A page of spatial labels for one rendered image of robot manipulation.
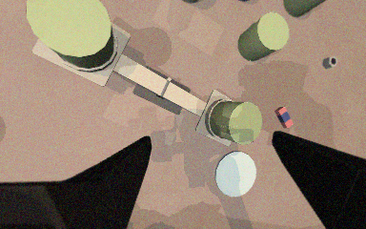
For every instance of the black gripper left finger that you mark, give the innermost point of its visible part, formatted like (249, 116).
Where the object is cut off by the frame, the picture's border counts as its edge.
(101, 197)

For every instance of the dark green cylinder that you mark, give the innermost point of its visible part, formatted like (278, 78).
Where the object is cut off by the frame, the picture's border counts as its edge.
(239, 122)
(297, 8)
(266, 35)

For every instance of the small grey hex nut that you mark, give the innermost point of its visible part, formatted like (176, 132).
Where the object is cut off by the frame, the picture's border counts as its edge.
(330, 62)

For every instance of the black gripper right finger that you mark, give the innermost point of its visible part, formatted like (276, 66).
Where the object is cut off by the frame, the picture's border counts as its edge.
(334, 182)

